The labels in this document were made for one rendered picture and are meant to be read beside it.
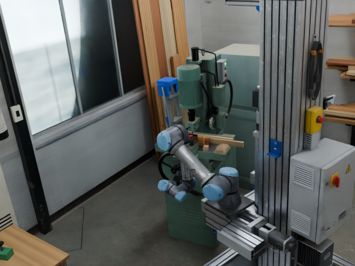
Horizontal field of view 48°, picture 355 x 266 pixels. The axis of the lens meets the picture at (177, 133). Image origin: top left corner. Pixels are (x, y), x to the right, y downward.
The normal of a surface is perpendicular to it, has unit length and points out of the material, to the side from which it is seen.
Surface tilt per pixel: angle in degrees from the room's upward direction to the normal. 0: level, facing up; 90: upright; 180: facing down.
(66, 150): 90
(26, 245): 0
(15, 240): 0
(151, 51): 87
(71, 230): 0
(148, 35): 87
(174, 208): 90
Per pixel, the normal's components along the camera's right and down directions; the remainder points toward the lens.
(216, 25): -0.57, 0.37
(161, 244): -0.07, -0.91
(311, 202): -0.76, 0.31
